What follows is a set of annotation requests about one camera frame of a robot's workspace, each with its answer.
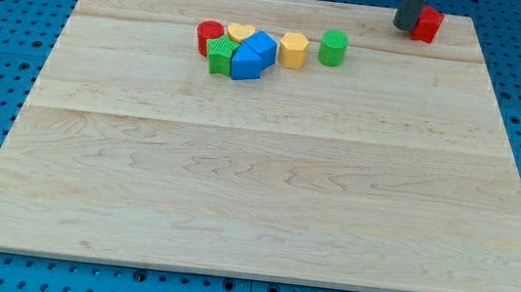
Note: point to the yellow hexagon block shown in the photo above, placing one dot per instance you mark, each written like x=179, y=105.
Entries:
x=294, y=49

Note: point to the green star block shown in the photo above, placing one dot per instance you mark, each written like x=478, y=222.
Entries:
x=220, y=52

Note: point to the green cylinder block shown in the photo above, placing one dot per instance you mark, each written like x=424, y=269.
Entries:
x=333, y=48

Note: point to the wooden board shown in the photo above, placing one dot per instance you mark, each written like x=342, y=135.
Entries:
x=389, y=173

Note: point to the blue cube block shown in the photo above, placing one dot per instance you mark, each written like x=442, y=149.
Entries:
x=264, y=46

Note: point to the blue pentagon block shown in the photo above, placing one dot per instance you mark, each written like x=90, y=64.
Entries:
x=245, y=64

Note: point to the red cylinder block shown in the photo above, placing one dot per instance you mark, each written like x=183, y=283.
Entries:
x=208, y=30

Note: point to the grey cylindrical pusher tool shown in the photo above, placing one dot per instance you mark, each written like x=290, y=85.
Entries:
x=406, y=17

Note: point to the yellow heart block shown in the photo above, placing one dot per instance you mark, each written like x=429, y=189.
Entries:
x=240, y=32

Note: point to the red star block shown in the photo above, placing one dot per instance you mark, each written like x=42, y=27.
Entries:
x=428, y=24

